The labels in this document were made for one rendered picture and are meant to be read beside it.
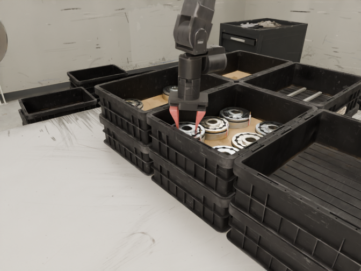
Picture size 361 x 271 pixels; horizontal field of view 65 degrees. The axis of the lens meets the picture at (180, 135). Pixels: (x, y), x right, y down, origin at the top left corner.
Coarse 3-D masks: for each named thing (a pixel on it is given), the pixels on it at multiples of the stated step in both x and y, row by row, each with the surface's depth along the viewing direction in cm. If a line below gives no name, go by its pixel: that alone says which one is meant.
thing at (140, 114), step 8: (152, 72) 109; (120, 80) 101; (224, 80) 102; (96, 88) 94; (216, 88) 94; (104, 96) 91; (112, 96) 87; (120, 104) 85; (128, 104) 82; (168, 104) 82; (128, 112) 82; (136, 112) 79; (144, 112) 77
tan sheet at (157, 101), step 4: (156, 96) 114; (160, 96) 114; (144, 100) 111; (148, 100) 111; (152, 100) 111; (156, 100) 111; (160, 100) 111; (164, 100) 111; (144, 104) 107; (148, 104) 107; (152, 104) 107; (156, 104) 107; (160, 104) 107; (144, 108) 104; (148, 108) 104; (152, 108) 104
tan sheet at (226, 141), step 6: (252, 120) 95; (258, 120) 95; (252, 126) 91; (234, 132) 88; (240, 132) 88; (252, 132) 88; (228, 138) 85; (210, 144) 82; (216, 144) 82; (222, 144) 82; (228, 144) 82
